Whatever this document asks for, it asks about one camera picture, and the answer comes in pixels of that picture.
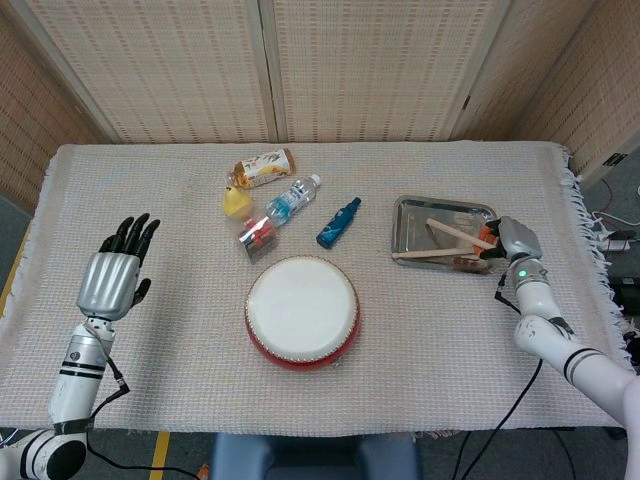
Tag rectangular metal tray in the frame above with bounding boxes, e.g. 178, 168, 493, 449
390, 194, 501, 276

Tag yellow toy pear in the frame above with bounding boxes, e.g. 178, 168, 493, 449
222, 185, 254, 220

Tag clear plastic box red contents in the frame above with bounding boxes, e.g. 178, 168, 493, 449
235, 213, 279, 265

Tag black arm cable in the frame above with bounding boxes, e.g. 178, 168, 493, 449
85, 344, 211, 474
464, 272, 545, 480

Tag wooden drumstick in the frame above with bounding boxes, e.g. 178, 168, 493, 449
392, 246, 477, 260
425, 217, 494, 250

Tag white floor cable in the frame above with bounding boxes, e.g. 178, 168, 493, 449
592, 209, 640, 227

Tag woven folding screen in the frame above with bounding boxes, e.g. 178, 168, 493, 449
0, 0, 640, 216

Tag white power strip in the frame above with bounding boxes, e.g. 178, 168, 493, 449
597, 228, 634, 253

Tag clear water bottle blue label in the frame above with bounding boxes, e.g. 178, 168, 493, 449
263, 173, 323, 226

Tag red floor cable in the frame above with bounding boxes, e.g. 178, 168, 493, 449
598, 177, 621, 214

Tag white woven tablecloth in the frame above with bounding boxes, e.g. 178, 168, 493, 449
0, 141, 626, 434

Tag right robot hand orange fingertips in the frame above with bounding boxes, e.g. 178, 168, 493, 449
477, 215, 544, 262

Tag small blue bottle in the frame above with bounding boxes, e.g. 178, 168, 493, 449
315, 196, 363, 250

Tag biscuit snack packet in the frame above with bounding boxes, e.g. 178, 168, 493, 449
228, 148, 297, 190

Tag black box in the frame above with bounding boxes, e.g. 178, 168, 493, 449
610, 275, 640, 316

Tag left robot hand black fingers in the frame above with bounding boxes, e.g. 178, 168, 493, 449
75, 213, 161, 321

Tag red drum white skin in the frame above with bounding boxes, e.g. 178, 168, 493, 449
243, 255, 362, 372

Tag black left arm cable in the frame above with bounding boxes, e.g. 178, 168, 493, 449
85, 344, 211, 474

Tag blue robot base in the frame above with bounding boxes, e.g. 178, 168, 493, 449
209, 432, 422, 480

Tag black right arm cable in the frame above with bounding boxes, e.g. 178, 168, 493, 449
464, 272, 545, 480

